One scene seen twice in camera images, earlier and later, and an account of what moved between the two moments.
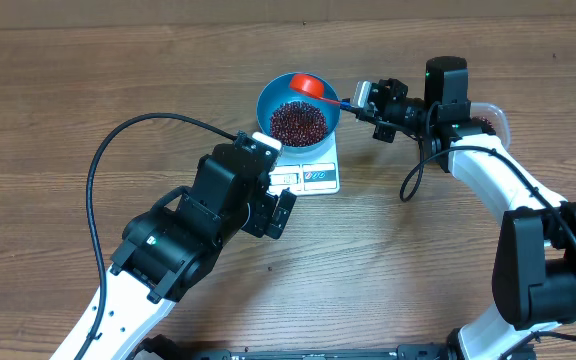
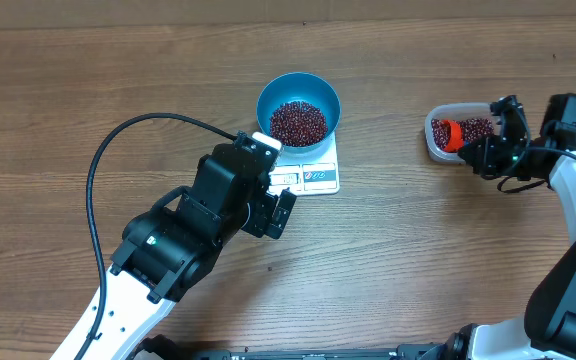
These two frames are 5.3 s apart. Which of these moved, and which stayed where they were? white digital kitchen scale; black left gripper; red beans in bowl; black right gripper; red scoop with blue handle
Moved: red scoop with blue handle; black right gripper
Stayed: black left gripper; red beans in bowl; white digital kitchen scale
